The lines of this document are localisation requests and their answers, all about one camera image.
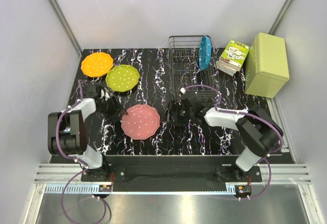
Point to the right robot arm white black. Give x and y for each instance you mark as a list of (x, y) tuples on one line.
[(257, 129)]

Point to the pink dotted plate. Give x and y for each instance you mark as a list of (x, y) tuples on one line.
[(141, 122)]

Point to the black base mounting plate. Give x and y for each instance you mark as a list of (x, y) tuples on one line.
[(124, 173)]

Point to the blue dotted plate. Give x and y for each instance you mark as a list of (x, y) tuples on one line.
[(205, 52)]

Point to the black wire dish rack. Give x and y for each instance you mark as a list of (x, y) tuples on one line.
[(185, 71)]

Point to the green book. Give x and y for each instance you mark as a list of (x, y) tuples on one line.
[(233, 57)]

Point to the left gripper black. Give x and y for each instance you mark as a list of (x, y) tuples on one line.
[(110, 104)]

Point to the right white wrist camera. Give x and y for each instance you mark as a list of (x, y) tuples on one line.
[(182, 93)]

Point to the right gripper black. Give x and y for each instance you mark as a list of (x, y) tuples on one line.
[(174, 106)]

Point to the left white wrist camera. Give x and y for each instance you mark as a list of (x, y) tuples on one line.
[(104, 94)]

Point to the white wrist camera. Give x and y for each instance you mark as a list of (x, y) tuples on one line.
[(182, 93), (104, 94)]

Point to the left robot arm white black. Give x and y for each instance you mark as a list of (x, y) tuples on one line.
[(67, 134)]

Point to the orange dotted plate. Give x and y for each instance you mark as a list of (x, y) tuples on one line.
[(97, 65)]

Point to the green dotted plate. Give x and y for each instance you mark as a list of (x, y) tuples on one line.
[(122, 78)]

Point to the light green box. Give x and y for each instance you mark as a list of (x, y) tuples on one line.
[(266, 67)]

